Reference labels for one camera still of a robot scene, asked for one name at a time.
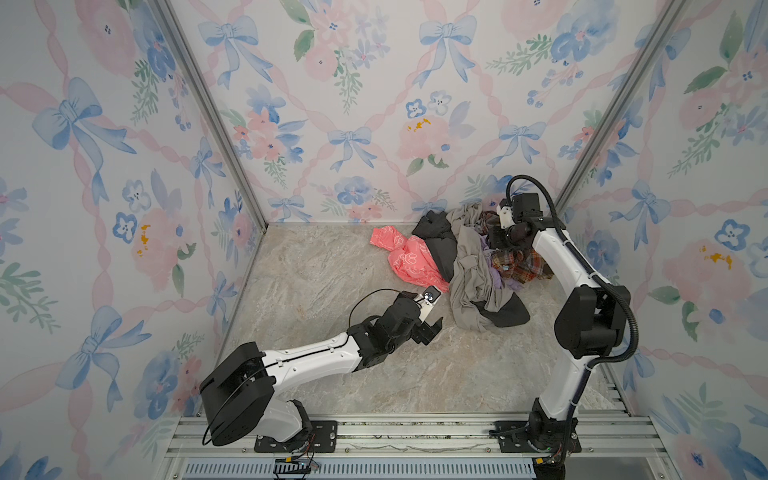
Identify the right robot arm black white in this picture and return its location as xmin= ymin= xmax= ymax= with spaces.
xmin=489 ymin=193 xmax=630 ymax=454

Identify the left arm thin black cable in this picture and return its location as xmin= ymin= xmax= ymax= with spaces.
xmin=346 ymin=287 xmax=409 ymax=331

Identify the pink patterned cloth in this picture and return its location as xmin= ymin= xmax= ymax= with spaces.
xmin=370 ymin=226 xmax=449 ymax=293

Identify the left aluminium corner post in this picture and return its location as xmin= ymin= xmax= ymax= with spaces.
xmin=148 ymin=0 xmax=267 ymax=234

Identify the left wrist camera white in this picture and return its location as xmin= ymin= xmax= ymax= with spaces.
xmin=417 ymin=286 xmax=442 ymax=322

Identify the aluminium mounting rail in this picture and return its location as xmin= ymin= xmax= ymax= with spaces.
xmin=164 ymin=410 xmax=667 ymax=459

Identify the lilac purple cloth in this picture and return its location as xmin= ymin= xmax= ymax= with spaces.
xmin=480 ymin=235 xmax=523 ymax=292

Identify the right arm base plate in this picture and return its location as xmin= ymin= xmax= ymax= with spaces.
xmin=488 ymin=421 xmax=565 ymax=456

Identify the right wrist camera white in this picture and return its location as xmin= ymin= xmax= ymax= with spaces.
xmin=497 ymin=205 xmax=515 ymax=230

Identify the perforated metal grille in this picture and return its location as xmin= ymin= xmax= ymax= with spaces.
xmin=176 ymin=457 xmax=537 ymax=479

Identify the red plaid cloth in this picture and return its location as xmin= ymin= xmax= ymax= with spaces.
xmin=475 ymin=211 xmax=554 ymax=285

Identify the aluminium corner post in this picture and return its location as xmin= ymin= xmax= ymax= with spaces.
xmin=555 ymin=0 xmax=689 ymax=210
xmin=148 ymin=0 xmax=267 ymax=234

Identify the black cloth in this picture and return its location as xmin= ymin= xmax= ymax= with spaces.
xmin=412 ymin=210 xmax=530 ymax=328

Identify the grey cloth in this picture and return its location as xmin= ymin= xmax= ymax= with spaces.
xmin=447 ymin=202 xmax=513 ymax=332

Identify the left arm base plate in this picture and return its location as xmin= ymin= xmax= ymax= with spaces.
xmin=254 ymin=420 xmax=339 ymax=455

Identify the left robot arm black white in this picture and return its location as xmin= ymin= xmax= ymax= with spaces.
xmin=200 ymin=286 xmax=442 ymax=453

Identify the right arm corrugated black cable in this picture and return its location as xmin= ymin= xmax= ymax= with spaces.
xmin=505 ymin=174 xmax=640 ymax=421

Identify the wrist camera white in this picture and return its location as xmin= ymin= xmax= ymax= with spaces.
xmin=417 ymin=286 xmax=442 ymax=322
xmin=497 ymin=205 xmax=515 ymax=230

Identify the right aluminium corner post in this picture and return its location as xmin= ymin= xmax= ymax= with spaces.
xmin=555 ymin=0 xmax=689 ymax=210

